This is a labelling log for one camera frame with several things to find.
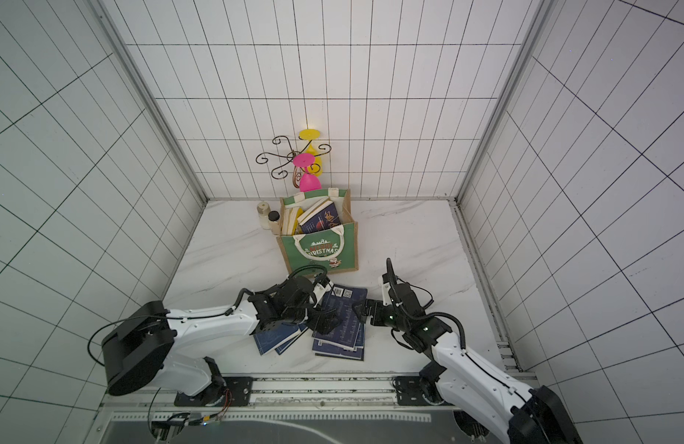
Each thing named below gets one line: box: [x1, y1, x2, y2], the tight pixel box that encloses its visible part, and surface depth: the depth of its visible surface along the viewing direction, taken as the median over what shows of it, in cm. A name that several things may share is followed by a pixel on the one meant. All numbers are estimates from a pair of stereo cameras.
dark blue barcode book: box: [311, 331, 366, 361], surface depth 79 cm
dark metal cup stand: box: [255, 135, 332, 188], surface depth 92 cm
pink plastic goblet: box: [293, 152, 322, 193], surface depth 94 cm
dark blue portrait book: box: [299, 200, 342, 235], surface depth 93 cm
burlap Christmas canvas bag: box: [275, 188, 360, 274], surface depth 89 cm
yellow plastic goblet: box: [298, 128, 323, 177], surface depth 96 cm
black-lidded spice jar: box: [268, 209, 281, 235], surface depth 105 cm
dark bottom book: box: [296, 197, 332, 224], surface depth 94 cm
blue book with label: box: [253, 322, 301, 356], surface depth 80 cm
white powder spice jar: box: [256, 201, 271, 231], surface depth 106 cm
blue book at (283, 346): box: [274, 323, 309, 357], surface depth 81 cm
